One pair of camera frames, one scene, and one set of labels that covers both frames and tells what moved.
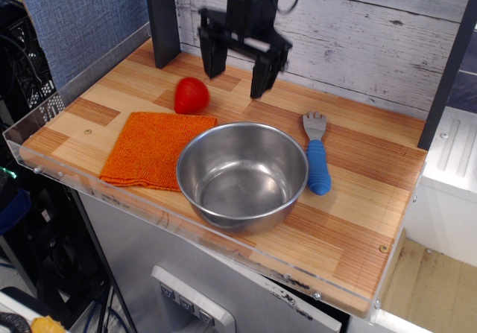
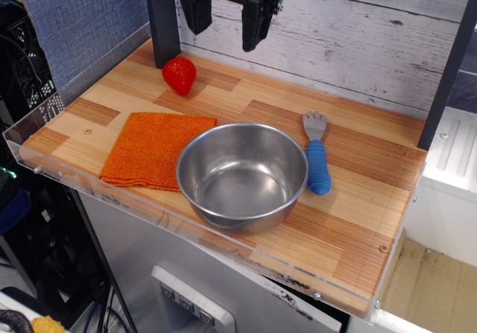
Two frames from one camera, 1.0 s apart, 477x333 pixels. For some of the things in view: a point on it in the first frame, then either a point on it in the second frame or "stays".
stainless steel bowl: (243, 178) stays
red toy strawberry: (191, 96) to (179, 74)
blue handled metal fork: (317, 169) stays
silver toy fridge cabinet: (168, 282) stays
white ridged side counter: (443, 215) stays
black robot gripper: (248, 27) to (249, 1)
